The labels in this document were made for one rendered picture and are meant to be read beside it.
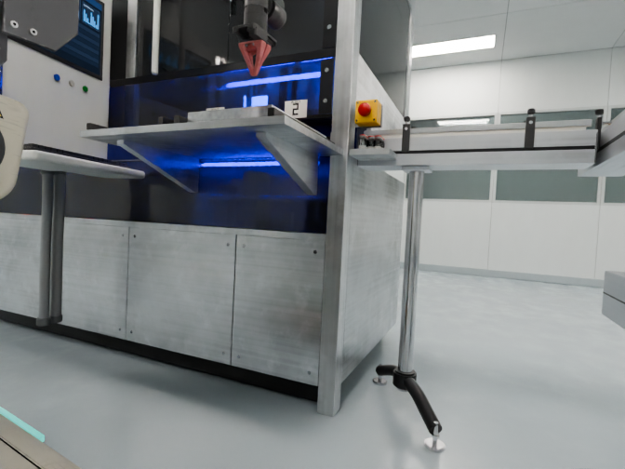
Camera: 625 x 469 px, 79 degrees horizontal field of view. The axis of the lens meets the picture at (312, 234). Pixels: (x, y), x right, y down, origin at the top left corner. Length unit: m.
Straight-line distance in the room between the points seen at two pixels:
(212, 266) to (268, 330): 0.33
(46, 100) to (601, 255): 5.70
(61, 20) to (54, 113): 0.94
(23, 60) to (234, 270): 0.98
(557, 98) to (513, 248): 2.01
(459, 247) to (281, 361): 4.62
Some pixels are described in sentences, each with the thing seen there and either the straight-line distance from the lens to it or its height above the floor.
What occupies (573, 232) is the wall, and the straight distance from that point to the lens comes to 5.86.
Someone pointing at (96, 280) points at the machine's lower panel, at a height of 0.33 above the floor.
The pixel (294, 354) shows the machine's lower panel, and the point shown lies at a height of 0.18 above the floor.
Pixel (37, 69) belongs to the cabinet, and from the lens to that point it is 1.69.
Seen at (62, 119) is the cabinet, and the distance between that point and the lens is 1.72.
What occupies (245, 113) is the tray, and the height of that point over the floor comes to 0.90.
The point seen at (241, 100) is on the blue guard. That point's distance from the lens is 1.49.
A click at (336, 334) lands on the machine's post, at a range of 1.29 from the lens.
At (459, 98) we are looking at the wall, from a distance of 6.06.
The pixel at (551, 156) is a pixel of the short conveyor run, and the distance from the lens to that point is 1.30.
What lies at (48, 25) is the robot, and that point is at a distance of 0.77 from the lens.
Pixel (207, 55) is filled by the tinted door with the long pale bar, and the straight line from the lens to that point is 1.66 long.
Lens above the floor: 0.64
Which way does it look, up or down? 2 degrees down
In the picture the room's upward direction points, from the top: 3 degrees clockwise
